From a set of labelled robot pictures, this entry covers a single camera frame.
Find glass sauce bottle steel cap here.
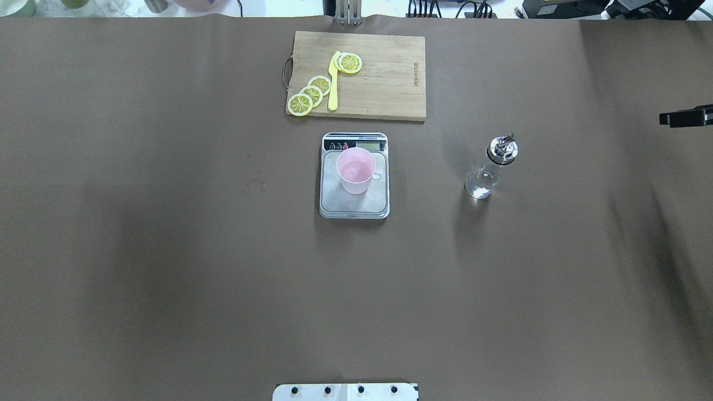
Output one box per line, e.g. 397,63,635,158
464,132,519,199

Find pink plastic cup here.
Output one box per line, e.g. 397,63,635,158
336,147,376,194

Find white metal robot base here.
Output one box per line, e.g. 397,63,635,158
272,383,420,400

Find digital kitchen scale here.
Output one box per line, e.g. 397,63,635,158
318,132,390,220

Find bamboo cutting board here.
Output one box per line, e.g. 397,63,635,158
287,31,426,122

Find lemon slice top of pair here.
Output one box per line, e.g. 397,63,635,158
340,52,363,74

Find lemon slice under pair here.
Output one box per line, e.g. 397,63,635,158
332,53,342,72

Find yellow plastic knife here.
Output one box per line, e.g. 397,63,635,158
328,51,341,111

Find lemon slice in row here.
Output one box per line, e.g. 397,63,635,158
300,85,324,109
308,75,331,96

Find lemon slice far end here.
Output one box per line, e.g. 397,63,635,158
287,93,314,117

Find aluminium camera post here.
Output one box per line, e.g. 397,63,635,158
334,0,363,26

